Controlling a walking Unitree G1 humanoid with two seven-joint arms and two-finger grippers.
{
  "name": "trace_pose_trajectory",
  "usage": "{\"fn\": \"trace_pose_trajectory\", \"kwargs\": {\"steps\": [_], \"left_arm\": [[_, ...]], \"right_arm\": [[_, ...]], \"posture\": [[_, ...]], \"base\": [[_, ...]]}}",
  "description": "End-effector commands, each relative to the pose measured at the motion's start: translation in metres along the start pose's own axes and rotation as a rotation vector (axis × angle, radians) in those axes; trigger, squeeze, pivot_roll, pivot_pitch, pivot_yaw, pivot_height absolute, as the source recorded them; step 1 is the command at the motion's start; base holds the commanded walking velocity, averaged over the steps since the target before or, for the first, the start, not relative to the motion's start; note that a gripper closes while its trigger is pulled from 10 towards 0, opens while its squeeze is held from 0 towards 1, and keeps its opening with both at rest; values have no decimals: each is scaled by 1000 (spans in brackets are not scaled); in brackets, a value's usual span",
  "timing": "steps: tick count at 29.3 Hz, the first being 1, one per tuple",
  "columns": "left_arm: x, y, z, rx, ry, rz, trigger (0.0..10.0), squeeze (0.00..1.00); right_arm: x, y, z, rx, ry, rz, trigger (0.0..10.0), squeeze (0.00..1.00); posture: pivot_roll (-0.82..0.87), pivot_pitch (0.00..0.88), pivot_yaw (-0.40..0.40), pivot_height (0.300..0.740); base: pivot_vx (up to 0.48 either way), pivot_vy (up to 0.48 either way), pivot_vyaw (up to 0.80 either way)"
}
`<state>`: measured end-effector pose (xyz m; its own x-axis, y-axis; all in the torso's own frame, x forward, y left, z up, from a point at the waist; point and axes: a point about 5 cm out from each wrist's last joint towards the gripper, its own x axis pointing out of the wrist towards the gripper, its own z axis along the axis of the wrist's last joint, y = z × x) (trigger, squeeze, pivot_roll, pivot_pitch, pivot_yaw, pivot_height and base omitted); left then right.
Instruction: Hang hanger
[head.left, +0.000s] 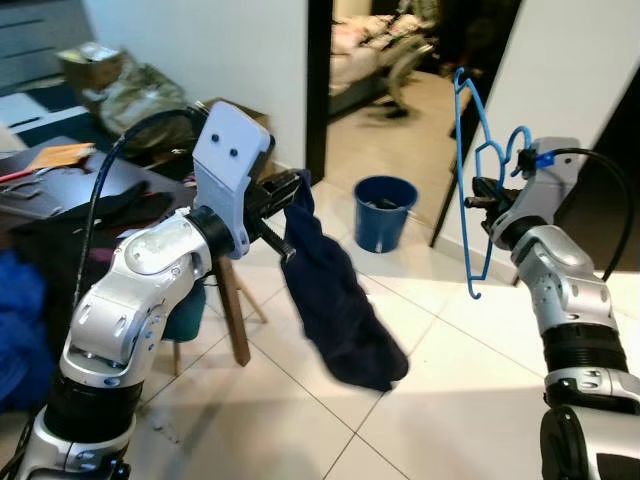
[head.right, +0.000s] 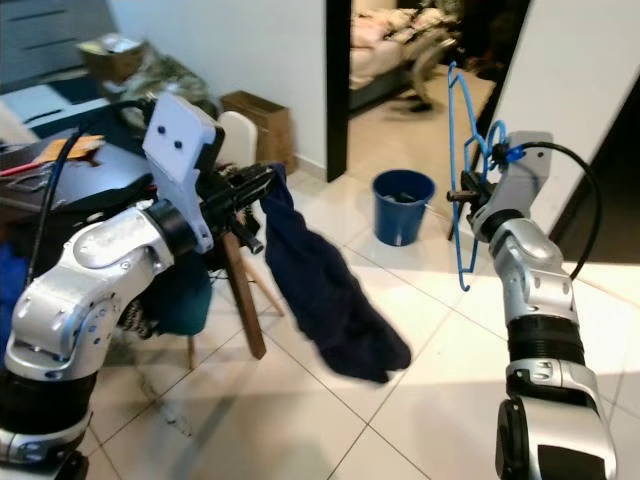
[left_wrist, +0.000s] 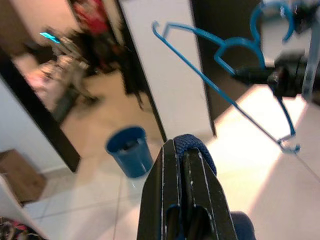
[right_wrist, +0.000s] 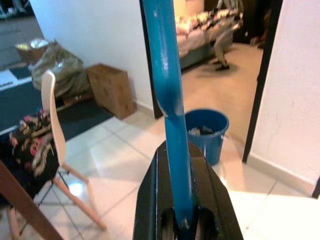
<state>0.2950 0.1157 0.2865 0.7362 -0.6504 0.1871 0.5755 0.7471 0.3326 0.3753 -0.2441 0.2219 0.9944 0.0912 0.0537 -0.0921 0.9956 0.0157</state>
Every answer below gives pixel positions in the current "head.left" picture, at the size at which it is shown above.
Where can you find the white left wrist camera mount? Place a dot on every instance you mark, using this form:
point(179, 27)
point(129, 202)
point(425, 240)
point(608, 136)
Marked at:
point(232, 165)

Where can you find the grey drawer cabinet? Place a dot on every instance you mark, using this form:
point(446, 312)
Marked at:
point(40, 40)

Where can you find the pink pen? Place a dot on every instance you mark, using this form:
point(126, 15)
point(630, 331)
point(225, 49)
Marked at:
point(20, 175)

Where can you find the teal chair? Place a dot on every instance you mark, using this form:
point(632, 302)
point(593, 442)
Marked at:
point(185, 315)

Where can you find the olive camouflage bag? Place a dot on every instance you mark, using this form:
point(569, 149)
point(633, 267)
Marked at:
point(140, 105)

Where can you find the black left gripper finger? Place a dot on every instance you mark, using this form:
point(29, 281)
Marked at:
point(278, 245)
point(290, 185)

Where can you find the blue plastic hanger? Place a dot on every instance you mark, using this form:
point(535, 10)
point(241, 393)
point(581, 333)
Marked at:
point(462, 180)

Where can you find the dark blue garment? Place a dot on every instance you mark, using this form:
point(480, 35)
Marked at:
point(335, 300)

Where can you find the cardboard box with rubbish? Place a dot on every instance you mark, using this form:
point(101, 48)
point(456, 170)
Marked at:
point(90, 65)

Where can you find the blue plastic bucket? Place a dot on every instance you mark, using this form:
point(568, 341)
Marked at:
point(385, 215)

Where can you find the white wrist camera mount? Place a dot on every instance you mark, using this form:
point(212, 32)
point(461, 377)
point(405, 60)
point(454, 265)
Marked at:
point(545, 185)
point(232, 165)

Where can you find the black door frame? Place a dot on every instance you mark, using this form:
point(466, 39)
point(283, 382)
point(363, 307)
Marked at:
point(320, 90)

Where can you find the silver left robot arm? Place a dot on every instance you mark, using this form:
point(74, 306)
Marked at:
point(130, 290)

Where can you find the cluttered bed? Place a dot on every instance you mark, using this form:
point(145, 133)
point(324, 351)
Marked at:
point(375, 50)

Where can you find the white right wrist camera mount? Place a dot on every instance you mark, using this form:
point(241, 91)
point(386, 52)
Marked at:
point(545, 185)

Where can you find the yellow paper packet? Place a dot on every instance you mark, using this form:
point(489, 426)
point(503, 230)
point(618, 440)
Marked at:
point(62, 157)

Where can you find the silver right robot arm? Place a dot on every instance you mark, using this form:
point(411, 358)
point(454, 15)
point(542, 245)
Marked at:
point(575, 310)

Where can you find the blue cloth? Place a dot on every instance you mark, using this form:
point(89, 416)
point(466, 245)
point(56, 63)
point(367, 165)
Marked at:
point(20, 330)

